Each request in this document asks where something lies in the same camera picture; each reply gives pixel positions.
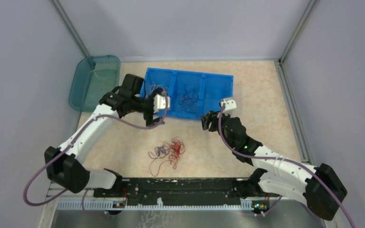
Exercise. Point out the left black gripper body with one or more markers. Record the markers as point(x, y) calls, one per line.
point(148, 109)

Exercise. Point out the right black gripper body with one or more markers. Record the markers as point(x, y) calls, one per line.
point(213, 118)

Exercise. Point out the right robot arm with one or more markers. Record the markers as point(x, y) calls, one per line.
point(289, 170)

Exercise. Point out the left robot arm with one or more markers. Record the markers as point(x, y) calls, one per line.
point(64, 164)

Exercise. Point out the blue three-compartment bin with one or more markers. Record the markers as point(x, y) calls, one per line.
point(192, 93)

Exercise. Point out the teal translucent plastic tray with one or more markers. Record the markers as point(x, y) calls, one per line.
point(94, 77)

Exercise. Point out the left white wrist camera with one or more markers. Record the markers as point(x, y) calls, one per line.
point(161, 100)

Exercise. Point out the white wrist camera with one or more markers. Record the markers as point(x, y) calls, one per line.
point(229, 105)
point(161, 100)

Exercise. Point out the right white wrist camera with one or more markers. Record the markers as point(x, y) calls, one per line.
point(229, 105)

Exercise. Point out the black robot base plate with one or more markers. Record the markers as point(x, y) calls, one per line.
point(187, 194)

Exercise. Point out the aluminium frame rail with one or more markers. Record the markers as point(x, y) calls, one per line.
point(92, 202)

